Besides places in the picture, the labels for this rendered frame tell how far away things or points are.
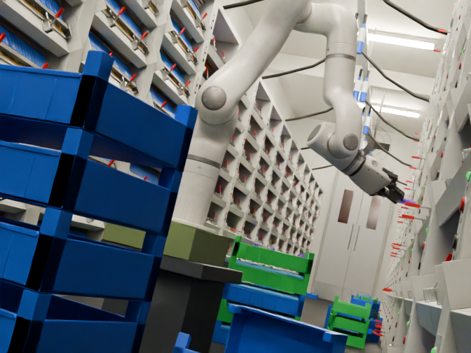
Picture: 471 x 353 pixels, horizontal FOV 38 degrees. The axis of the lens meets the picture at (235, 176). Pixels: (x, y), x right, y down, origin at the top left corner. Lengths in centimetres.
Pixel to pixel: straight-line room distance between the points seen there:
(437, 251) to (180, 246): 70
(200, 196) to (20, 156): 128
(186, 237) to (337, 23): 77
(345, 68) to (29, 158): 143
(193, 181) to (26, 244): 130
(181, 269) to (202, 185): 27
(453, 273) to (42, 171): 43
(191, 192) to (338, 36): 62
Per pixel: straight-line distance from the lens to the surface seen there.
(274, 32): 205
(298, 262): 259
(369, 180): 205
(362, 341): 388
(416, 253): 216
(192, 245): 182
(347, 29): 207
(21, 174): 72
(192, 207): 196
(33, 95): 73
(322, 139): 197
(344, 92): 201
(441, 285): 85
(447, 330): 76
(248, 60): 203
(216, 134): 206
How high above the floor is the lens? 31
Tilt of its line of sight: 7 degrees up
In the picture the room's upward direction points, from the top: 13 degrees clockwise
